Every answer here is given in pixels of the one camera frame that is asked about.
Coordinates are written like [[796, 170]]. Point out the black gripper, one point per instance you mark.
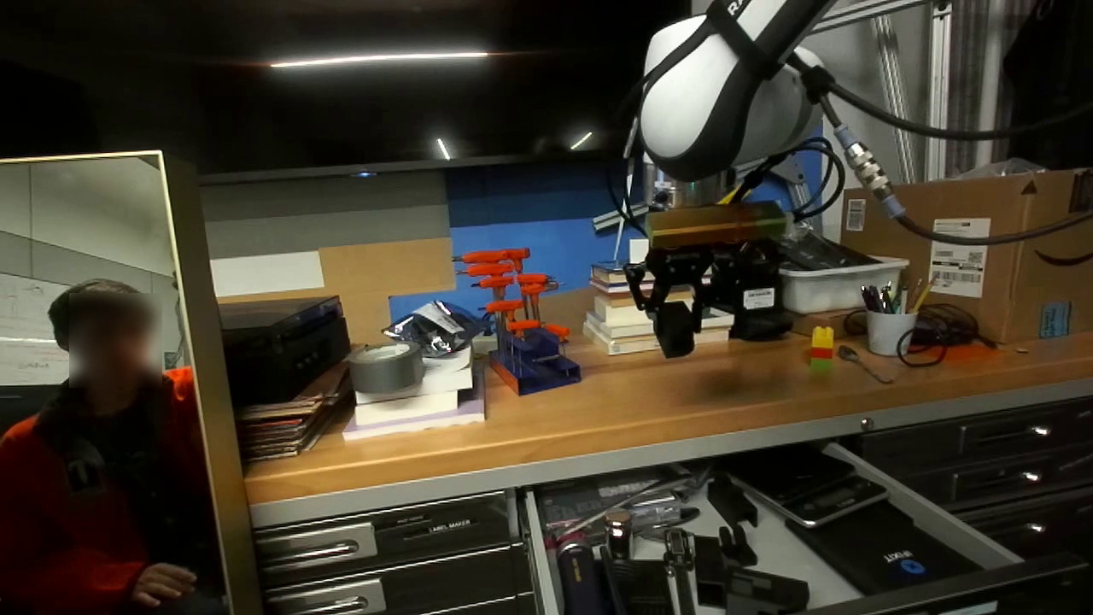
[[694, 270]]

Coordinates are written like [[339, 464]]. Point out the small black cube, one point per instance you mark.
[[673, 330]]

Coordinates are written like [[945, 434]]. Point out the black block object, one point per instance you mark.
[[733, 500]]

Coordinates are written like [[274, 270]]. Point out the black slotted clip object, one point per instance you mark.
[[739, 549]]

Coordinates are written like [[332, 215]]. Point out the black cabinet drawer with dividers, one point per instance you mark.
[[934, 509]]

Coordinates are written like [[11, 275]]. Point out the white black Franka robot arm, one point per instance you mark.
[[706, 89]]

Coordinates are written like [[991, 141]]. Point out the bystander hand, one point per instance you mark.
[[161, 583]]

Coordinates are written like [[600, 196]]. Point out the small white box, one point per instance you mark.
[[638, 249]]

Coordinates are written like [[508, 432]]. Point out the large stack of books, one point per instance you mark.
[[611, 319]]

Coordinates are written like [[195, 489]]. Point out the orange hex key set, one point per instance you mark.
[[531, 342]]

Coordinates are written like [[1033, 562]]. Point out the yellow red green lego stack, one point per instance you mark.
[[822, 346]]

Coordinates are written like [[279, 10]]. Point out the dark marker pen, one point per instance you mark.
[[874, 300]]

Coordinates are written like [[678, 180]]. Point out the white pen cup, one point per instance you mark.
[[889, 334]]

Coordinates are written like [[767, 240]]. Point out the silver metal hand tool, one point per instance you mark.
[[615, 506]]

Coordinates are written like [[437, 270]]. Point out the black digital scale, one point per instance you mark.
[[809, 484]]

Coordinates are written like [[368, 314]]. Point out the silver foil bag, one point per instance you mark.
[[438, 325]]

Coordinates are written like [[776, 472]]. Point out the black rectangular box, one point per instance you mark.
[[755, 592]]

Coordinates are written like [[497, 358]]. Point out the brown cardboard shipping box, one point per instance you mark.
[[1001, 260]]

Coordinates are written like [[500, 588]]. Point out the black iFixit tool kit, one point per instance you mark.
[[889, 549]]

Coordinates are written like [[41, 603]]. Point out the black television screen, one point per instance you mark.
[[342, 89]]

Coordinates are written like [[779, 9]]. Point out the black hard case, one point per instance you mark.
[[286, 346]]

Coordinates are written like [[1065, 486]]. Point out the white paper sheet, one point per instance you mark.
[[268, 275]]

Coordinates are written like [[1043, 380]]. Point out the brown notebook stack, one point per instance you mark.
[[292, 428]]

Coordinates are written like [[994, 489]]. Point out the wood framed divider panel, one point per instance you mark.
[[92, 227]]

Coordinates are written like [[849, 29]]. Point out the person in red sweater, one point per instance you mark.
[[71, 500]]

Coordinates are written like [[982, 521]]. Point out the brown cardboard wall sheet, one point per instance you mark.
[[388, 278]]

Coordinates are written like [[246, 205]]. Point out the gray duct tape roll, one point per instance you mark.
[[383, 368]]

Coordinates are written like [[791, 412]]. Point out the aluminium frame post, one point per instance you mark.
[[941, 79]]

